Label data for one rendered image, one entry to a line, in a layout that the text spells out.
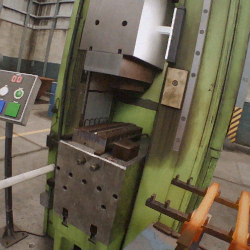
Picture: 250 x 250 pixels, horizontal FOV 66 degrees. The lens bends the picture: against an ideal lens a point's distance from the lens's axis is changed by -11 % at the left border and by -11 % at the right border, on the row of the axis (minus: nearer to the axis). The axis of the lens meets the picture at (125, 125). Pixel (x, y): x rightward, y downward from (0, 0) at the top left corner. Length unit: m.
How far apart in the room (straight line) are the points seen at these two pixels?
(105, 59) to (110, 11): 0.23
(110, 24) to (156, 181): 0.77
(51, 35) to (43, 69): 1.56
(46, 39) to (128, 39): 9.19
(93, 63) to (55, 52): 8.52
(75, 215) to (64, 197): 0.11
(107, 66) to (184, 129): 0.44
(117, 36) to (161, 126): 0.45
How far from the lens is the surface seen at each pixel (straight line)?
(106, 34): 1.00
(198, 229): 0.53
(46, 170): 1.38
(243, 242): 0.57
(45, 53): 9.95
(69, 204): 1.15
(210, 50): 0.98
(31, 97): 1.21
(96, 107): 1.31
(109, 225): 1.04
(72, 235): 1.26
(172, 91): 0.96
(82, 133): 1.04
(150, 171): 1.06
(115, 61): 0.94
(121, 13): 1.00
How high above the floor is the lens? 1.26
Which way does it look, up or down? 12 degrees down
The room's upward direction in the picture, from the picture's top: 12 degrees clockwise
